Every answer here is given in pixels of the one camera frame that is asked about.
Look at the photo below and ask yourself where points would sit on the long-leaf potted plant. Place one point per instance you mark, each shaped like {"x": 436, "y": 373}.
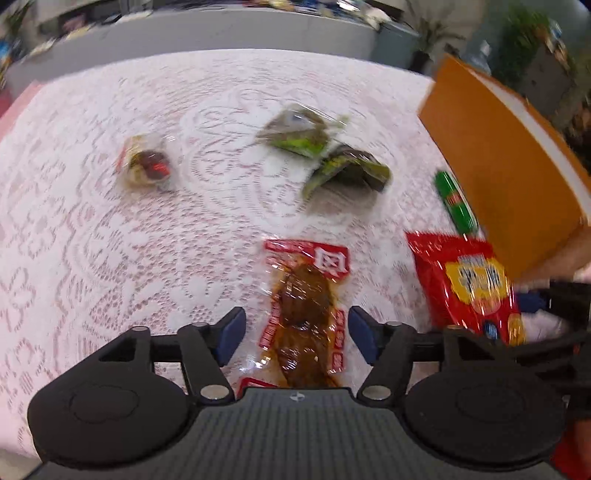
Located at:
{"x": 429, "y": 39}

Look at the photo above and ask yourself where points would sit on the dark green packet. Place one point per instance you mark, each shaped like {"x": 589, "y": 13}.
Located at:
{"x": 348, "y": 170}

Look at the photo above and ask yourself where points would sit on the grey drawer cabinet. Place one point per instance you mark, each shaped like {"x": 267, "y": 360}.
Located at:
{"x": 551, "y": 74}

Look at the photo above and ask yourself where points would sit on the clear green vegetable packet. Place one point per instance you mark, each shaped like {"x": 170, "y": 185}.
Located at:
{"x": 300, "y": 131}

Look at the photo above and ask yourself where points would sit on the red garment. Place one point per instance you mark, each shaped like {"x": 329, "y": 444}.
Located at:
{"x": 570, "y": 443}

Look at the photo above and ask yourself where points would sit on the orange cardboard box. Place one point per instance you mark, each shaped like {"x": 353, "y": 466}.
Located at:
{"x": 503, "y": 170}

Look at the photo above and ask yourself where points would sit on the blue water jug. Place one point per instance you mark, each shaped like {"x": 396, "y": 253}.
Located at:
{"x": 481, "y": 54}

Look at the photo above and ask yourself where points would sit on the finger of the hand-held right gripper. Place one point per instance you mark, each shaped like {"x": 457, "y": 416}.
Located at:
{"x": 540, "y": 355}
{"x": 533, "y": 302}

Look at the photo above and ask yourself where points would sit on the grey marble television console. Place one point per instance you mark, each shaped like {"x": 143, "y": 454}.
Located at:
{"x": 207, "y": 37}

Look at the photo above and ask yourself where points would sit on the green sausage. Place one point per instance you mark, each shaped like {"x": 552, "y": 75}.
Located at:
{"x": 455, "y": 203}

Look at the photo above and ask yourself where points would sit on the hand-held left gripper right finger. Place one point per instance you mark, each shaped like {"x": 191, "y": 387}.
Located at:
{"x": 362, "y": 332}

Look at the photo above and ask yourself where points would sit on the grey trash bin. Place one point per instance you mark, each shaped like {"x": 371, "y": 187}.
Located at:
{"x": 395, "y": 44}

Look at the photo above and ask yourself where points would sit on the ivy plant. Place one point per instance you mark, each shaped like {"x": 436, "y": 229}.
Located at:
{"x": 521, "y": 32}

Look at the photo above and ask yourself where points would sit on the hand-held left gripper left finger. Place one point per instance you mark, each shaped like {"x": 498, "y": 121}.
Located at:
{"x": 231, "y": 334}

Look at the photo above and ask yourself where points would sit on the red braised meat packet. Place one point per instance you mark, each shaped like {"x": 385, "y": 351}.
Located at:
{"x": 304, "y": 314}

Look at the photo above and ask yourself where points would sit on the large red snack packet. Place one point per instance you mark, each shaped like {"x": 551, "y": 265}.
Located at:
{"x": 466, "y": 281}

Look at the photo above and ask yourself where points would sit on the pink checked table cover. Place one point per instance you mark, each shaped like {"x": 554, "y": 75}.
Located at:
{"x": 14, "y": 108}

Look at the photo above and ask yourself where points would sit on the clear packet with red label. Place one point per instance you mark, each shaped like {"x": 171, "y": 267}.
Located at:
{"x": 147, "y": 164}

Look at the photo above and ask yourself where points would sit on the white lace tablecloth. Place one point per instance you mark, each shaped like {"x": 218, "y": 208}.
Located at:
{"x": 92, "y": 230}

